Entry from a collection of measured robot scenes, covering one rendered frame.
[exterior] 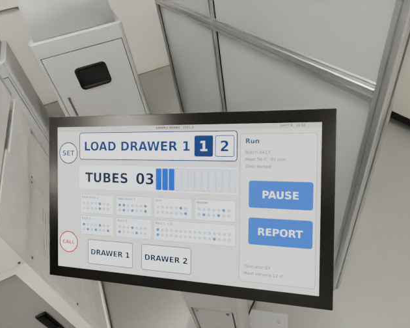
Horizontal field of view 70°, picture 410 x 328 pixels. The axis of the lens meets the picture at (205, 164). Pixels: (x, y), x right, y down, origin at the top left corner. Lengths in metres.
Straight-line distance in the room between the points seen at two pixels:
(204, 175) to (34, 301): 0.80
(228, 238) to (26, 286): 0.73
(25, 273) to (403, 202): 1.90
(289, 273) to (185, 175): 0.23
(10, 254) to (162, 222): 0.53
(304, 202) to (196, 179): 0.18
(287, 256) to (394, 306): 1.21
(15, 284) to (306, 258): 0.84
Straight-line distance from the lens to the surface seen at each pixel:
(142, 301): 1.69
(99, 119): 0.58
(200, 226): 0.50
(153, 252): 0.55
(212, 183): 0.49
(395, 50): 0.84
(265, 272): 0.51
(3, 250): 0.94
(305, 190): 0.48
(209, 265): 0.52
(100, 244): 0.59
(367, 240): 1.84
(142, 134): 0.53
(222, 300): 0.83
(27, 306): 1.16
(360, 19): 0.91
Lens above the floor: 1.45
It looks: 40 degrees down
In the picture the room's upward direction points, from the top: 11 degrees counter-clockwise
